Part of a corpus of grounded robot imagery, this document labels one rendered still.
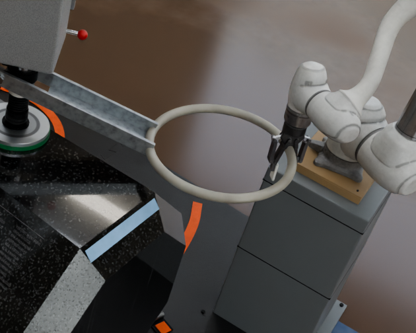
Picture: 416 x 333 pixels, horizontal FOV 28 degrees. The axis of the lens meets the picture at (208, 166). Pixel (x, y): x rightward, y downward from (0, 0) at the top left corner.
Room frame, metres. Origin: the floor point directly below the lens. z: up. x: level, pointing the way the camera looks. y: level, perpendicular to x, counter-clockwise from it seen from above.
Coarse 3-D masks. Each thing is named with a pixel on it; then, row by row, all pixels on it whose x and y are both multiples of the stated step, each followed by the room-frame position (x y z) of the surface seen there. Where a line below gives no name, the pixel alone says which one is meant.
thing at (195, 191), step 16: (176, 112) 2.26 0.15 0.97; (192, 112) 2.30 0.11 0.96; (208, 112) 2.33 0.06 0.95; (224, 112) 2.34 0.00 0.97; (240, 112) 2.35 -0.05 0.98; (272, 128) 2.30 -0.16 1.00; (288, 160) 2.16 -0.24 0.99; (176, 176) 1.93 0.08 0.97; (288, 176) 2.06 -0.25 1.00; (192, 192) 1.89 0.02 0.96; (208, 192) 1.90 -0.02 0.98; (256, 192) 1.95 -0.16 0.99; (272, 192) 1.98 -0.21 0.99
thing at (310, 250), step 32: (288, 192) 2.33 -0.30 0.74; (320, 192) 2.31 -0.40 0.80; (384, 192) 2.43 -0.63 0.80; (256, 224) 2.35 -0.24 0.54; (288, 224) 2.31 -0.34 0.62; (320, 224) 2.28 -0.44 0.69; (352, 224) 2.25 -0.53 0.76; (256, 256) 2.33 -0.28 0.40; (288, 256) 2.30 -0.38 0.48; (320, 256) 2.26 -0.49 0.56; (352, 256) 2.27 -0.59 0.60; (224, 288) 2.36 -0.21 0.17; (256, 288) 2.32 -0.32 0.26; (288, 288) 2.28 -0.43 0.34; (320, 288) 2.25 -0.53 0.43; (256, 320) 2.30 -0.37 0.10; (288, 320) 2.27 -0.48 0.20; (320, 320) 2.31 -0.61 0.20
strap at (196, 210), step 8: (0, 88) 3.36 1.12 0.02; (48, 112) 3.29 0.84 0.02; (56, 120) 3.25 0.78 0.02; (56, 128) 3.19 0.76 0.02; (64, 136) 3.15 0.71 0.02; (192, 208) 2.93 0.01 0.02; (200, 208) 2.95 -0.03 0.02; (192, 216) 2.88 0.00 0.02; (200, 216) 2.90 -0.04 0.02; (192, 224) 2.83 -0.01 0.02; (184, 232) 2.76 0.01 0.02; (192, 232) 2.78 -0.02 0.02
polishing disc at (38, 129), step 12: (0, 108) 2.07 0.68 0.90; (0, 120) 2.02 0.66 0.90; (36, 120) 2.07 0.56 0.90; (48, 120) 2.09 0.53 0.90; (0, 132) 1.96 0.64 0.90; (12, 132) 1.98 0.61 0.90; (24, 132) 2.00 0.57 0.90; (36, 132) 2.02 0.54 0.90; (48, 132) 2.04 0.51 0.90; (12, 144) 1.93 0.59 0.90; (24, 144) 1.94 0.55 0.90
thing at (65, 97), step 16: (0, 80) 1.95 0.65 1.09; (16, 80) 1.97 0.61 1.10; (48, 80) 2.09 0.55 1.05; (64, 80) 2.10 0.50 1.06; (32, 96) 1.98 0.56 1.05; (48, 96) 1.98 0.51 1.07; (64, 96) 2.08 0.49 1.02; (80, 96) 2.11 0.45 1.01; (96, 96) 2.11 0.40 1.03; (64, 112) 1.99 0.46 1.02; (80, 112) 2.00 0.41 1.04; (96, 112) 2.09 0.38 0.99; (112, 112) 2.12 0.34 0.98; (128, 112) 2.13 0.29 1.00; (96, 128) 2.01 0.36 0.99; (112, 128) 2.02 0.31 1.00; (128, 128) 2.11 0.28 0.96; (144, 128) 2.14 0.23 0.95; (128, 144) 2.03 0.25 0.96; (144, 144) 2.03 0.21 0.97
